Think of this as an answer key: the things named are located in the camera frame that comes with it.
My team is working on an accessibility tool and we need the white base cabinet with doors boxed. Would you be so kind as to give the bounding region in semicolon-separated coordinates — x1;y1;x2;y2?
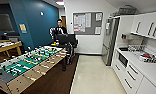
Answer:
112;48;156;94

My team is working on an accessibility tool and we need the yellow framed wall sign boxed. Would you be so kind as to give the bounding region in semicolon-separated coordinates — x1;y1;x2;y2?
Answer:
18;23;28;34

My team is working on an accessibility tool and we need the black wheeled cart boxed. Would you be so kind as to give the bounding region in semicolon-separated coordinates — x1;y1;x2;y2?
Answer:
56;33;79;66

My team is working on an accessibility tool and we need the white wall cabinet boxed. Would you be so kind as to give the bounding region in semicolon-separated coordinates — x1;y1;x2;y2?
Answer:
129;11;156;42

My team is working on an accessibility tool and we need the grey bulletin board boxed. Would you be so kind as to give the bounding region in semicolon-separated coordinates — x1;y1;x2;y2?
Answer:
72;11;104;36

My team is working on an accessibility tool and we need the interior glass window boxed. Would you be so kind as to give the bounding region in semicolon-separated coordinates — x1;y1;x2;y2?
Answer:
0;13;16;33

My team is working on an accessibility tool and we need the flat black tray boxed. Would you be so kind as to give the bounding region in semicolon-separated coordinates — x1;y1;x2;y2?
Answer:
118;47;129;52

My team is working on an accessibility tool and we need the stainless steel refrigerator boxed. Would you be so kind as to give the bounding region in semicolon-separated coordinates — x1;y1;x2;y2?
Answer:
101;16;121;66

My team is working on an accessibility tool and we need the person in dark clothes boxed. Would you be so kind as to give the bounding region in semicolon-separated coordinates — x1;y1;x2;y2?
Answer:
48;18;69;44

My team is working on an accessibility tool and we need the wire basket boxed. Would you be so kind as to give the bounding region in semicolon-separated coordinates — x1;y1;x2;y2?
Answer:
112;4;138;17

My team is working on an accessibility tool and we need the green field foosball table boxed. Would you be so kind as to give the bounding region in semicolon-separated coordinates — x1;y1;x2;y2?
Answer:
0;45;68;94

